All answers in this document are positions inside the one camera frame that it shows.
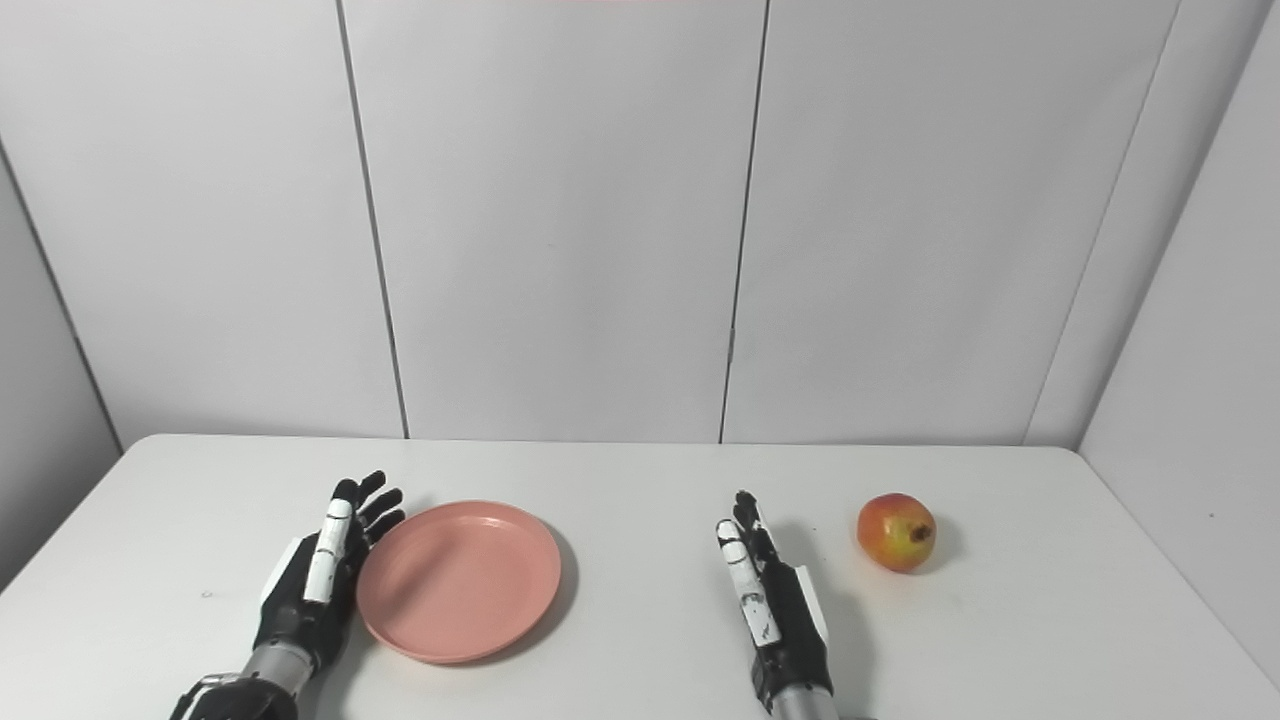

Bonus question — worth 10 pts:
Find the red yellow apple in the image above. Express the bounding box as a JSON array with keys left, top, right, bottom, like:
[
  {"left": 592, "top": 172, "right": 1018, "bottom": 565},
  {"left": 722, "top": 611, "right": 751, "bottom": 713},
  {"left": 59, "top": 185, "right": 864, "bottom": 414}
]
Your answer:
[{"left": 856, "top": 493, "right": 938, "bottom": 574}]

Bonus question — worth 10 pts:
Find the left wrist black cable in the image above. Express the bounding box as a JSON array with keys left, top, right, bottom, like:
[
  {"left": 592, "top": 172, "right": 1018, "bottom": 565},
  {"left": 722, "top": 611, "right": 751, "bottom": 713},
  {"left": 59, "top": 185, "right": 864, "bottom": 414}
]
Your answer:
[{"left": 168, "top": 673, "right": 246, "bottom": 720}]

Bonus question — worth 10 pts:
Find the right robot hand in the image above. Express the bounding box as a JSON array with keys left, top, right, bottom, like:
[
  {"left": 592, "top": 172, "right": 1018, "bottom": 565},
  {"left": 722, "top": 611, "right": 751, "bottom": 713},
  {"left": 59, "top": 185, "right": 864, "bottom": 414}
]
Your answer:
[{"left": 715, "top": 490, "right": 835, "bottom": 714}]

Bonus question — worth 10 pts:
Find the pink plate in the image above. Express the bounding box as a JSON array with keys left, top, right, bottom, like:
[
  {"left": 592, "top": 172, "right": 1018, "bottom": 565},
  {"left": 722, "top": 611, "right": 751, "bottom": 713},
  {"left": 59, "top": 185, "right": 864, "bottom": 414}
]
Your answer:
[{"left": 356, "top": 501, "right": 563, "bottom": 665}]

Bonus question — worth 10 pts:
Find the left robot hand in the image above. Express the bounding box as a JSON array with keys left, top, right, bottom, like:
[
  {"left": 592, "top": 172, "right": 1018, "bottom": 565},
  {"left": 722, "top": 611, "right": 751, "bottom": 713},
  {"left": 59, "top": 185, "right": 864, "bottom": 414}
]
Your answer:
[{"left": 252, "top": 470, "right": 407, "bottom": 674}]

